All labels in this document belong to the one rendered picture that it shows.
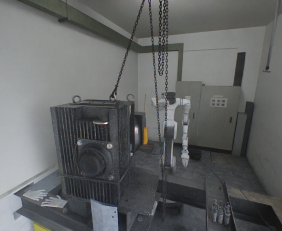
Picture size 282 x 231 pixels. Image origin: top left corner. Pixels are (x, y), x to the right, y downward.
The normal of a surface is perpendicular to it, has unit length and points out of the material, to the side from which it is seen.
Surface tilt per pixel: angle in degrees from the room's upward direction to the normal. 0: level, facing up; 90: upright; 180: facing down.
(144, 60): 90
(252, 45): 90
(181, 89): 90
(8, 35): 90
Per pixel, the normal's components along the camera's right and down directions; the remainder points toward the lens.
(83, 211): -0.36, 0.22
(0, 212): 0.93, 0.08
